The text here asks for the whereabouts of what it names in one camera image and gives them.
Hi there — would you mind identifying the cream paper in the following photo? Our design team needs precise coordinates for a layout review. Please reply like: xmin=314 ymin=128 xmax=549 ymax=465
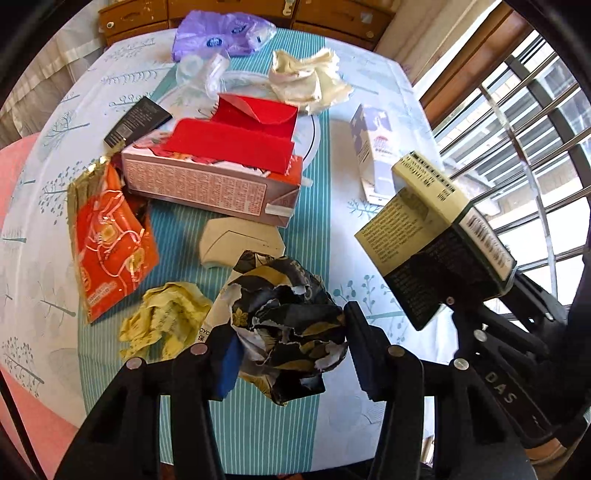
xmin=269 ymin=48 xmax=354 ymax=116

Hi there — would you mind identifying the black gold paper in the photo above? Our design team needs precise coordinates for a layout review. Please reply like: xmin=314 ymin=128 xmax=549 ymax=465
xmin=203 ymin=250 xmax=349 ymax=407

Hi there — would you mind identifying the beige cardboard piece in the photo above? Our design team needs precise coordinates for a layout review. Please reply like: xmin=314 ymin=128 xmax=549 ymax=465
xmin=199 ymin=217 xmax=286 ymax=271

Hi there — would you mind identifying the wooden dresser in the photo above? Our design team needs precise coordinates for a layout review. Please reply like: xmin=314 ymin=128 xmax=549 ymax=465
xmin=98 ymin=0 xmax=395 ymax=47

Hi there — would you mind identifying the red paper envelope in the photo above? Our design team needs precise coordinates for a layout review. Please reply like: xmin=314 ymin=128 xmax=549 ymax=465
xmin=161 ymin=117 xmax=296 ymax=175
xmin=213 ymin=92 xmax=299 ymax=145

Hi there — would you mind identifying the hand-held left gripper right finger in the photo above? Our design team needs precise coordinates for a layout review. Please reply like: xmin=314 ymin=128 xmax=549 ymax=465
xmin=342 ymin=301 xmax=536 ymax=480

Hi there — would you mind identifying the purple plastic bag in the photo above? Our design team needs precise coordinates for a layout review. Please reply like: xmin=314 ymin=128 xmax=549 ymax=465
xmin=171 ymin=10 xmax=278 ymax=63

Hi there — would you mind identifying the leaf print teal tablecloth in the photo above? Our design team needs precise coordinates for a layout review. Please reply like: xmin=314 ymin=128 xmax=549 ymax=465
xmin=0 ymin=30 xmax=462 ymax=450

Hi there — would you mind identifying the black and cream box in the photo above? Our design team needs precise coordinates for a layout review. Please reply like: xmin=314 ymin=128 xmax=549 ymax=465
xmin=355 ymin=152 xmax=517 ymax=331

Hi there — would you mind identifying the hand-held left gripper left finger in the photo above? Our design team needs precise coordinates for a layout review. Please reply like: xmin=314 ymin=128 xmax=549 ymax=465
xmin=58 ymin=320 xmax=245 ymax=480

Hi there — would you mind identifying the wooden window frame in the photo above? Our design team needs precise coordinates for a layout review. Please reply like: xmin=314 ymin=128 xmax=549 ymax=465
xmin=376 ymin=4 xmax=536 ymax=134

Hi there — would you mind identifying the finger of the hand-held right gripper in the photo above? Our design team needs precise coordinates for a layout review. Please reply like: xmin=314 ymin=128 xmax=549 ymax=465
xmin=501 ymin=272 xmax=571 ymax=328
xmin=443 ymin=298 xmax=550 ymax=365

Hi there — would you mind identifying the pink bed cover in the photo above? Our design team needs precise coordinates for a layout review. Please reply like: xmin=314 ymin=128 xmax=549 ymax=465
xmin=0 ymin=133 xmax=88 ymax=480

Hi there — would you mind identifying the pink printed carton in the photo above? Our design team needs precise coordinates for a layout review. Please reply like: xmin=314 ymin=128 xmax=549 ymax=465
xmin=121 ymin=129 xmax=306 ymax=228

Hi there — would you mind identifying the yellow paper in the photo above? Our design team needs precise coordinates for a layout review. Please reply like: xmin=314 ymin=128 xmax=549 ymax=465
xmin=117 ymin=281 xmax=214 ymax=363

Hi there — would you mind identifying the purple and white carton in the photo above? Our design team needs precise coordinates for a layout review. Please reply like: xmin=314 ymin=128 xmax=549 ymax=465
xmin=349 ymin=104 xmax=402 ymax=206

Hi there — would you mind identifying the metal window grille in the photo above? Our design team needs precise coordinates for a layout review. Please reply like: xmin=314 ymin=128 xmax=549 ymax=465
xmin=416 ymin=28 xmax=591 ymax=324

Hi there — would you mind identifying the orange snack packet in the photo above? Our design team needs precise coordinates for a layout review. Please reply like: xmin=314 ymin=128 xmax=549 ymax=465
xmin=67 ymin=157 xmax=160 ymax=324

